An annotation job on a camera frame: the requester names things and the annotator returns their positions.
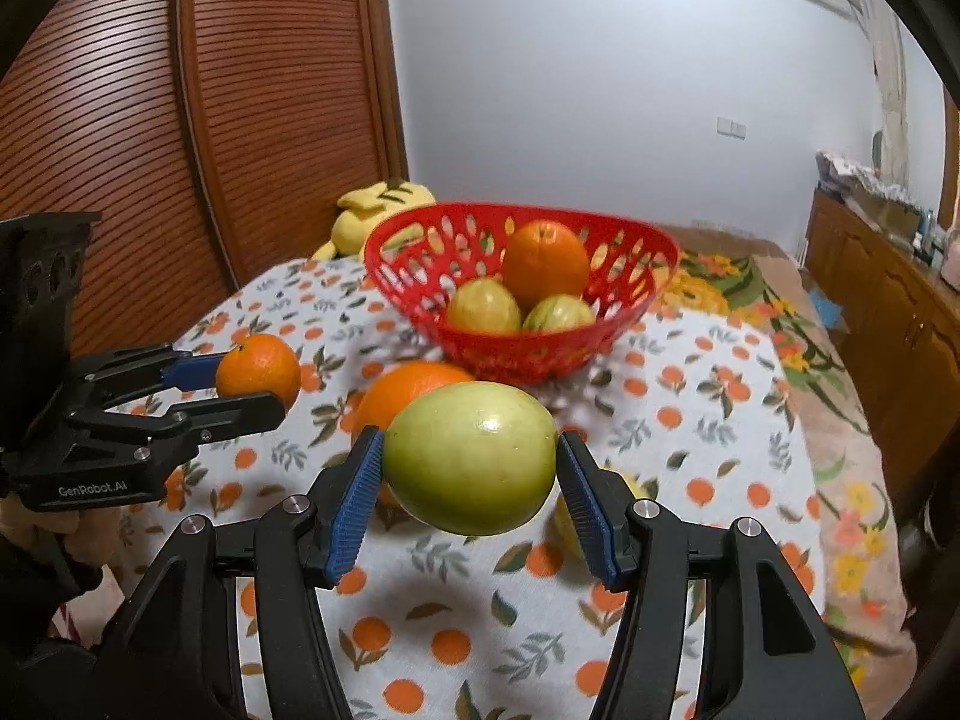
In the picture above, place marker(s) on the small dark round fan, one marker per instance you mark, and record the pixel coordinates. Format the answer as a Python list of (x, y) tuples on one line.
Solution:
[(878, 146)]

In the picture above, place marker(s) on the wooden louvred wardrobe door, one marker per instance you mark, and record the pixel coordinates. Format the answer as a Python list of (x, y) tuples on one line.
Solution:
[(97, 127), (300, 90)]

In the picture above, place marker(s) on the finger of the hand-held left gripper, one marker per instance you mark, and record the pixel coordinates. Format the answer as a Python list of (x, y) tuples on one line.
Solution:
[(225, 412), (191, 373)]

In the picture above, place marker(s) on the glossy green jujube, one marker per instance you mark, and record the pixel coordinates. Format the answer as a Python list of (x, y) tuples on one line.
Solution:
[(472, 457), (634, 484)]

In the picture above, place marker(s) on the light blue bag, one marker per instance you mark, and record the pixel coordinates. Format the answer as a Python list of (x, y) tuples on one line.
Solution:
[(825, 311)]

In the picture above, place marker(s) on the yellow-green citrus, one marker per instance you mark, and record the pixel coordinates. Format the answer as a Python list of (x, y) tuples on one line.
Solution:
[(484, 307), (559, 313)]

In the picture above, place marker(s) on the white patterned curtain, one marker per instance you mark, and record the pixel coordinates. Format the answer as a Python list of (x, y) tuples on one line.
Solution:
[(889, 90)]

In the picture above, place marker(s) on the yellow plush toy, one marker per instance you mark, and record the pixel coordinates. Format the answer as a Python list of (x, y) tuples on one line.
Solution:
[(360, 225)]

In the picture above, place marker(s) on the floral blanket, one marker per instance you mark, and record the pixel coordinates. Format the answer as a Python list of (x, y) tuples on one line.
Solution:
[(847, 510)]

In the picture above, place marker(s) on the person's left hand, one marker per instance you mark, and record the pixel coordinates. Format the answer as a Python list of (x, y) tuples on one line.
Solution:
[(52, 540)]

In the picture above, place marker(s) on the red perforated plastic basket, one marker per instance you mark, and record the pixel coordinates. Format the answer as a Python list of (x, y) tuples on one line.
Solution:
[(510, 356)]

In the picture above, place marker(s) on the orange print tablecloth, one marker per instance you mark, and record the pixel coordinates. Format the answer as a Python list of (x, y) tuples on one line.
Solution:
[(675, 420)]

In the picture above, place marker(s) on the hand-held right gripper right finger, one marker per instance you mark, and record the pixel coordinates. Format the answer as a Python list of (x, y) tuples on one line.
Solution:
[(585, 502)]

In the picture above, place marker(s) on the pink jug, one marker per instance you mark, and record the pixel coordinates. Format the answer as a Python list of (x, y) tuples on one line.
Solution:
[(952, 251)]

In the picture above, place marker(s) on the medium orange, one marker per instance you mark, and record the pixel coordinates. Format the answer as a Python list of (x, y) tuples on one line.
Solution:
[(405, 394)]

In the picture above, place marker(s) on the large orange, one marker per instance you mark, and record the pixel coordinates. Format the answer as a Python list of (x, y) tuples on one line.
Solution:
[(544, 259)]

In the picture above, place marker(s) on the printed cloth pile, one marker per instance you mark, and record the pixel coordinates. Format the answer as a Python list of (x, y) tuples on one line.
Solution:
[(855, 172)]

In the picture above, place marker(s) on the cardboard box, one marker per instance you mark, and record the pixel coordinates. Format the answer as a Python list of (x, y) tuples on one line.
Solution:
[(892, 214)]

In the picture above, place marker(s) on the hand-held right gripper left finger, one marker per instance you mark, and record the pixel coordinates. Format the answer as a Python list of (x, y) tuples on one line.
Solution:
[(356, 495)]

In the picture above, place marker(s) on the long wooden cabinet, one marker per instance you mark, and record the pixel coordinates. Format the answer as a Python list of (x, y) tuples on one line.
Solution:
[(900, 315)]

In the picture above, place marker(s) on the small mandarin orange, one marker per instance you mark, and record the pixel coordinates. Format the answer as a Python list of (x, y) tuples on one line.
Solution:
[(259, 367)]

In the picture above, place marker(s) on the white wall switch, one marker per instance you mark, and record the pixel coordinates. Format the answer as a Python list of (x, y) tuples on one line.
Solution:
[(730, 127)]

